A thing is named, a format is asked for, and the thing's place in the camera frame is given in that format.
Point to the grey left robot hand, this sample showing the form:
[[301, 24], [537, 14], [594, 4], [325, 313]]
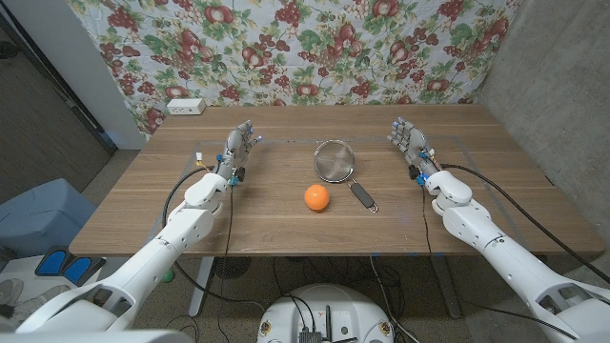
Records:
[[234, 147]]

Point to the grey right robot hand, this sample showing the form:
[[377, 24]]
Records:
[[413, 143]]

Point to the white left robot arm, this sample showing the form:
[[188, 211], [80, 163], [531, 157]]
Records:
[[157, 252]]

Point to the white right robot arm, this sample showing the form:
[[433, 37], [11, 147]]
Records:
[[500, 252]]

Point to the white power strip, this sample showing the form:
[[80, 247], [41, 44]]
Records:
[[186, 106]]

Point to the orange fruit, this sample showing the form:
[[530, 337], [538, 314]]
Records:
[[317, 197]]

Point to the round black floor fan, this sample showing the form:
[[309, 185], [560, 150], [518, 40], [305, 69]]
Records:
[[233, 267]]

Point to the floral fruit print backdrop cloth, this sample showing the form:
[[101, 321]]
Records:
[[305, 47]]

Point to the small green ball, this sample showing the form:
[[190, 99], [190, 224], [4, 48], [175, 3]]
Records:
[[168, 276]]

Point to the white table leg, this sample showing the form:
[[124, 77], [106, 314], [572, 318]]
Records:
[[200, 290]]

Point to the grey table leg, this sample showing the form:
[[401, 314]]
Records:
[[448, 290]]

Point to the white robot torso base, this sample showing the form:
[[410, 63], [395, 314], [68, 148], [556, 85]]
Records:
[[352, 314]]

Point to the blue foot pedal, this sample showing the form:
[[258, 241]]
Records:
[[51, 262], [78, 269]]

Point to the blue plastic bin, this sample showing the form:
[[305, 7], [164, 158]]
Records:
[[43, 216]]

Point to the white robot chest edge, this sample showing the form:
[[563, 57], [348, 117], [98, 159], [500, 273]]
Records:
[[95, 337]]

